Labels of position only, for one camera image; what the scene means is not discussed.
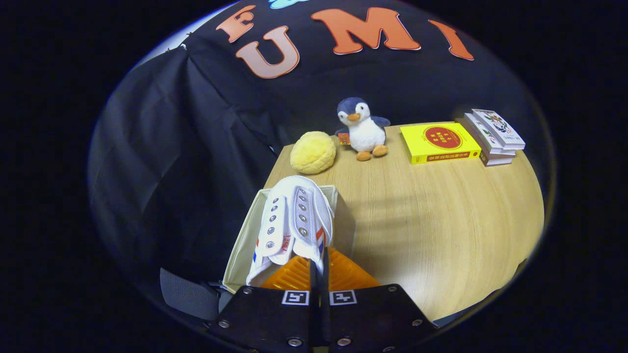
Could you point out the white book with colourful print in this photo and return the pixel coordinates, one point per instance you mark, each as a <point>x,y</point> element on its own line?
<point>499,128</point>

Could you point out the yellow round plush toy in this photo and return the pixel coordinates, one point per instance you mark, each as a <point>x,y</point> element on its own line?
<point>312,153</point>

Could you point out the yellow book with red circle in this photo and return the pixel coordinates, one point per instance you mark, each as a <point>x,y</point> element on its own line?
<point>439,142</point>

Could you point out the penguin plush toy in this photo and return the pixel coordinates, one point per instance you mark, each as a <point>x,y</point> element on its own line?
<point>364,132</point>

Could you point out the brown cover book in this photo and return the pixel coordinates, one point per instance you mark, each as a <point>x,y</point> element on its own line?
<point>495,161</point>

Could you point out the white canvas shoe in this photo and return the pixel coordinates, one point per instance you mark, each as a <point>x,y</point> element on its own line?
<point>294,215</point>

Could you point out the cream fabric storage box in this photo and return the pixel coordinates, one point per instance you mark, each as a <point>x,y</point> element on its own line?
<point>238,255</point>

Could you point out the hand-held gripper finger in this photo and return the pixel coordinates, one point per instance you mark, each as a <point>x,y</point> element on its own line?
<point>314,294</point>
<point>326,274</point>

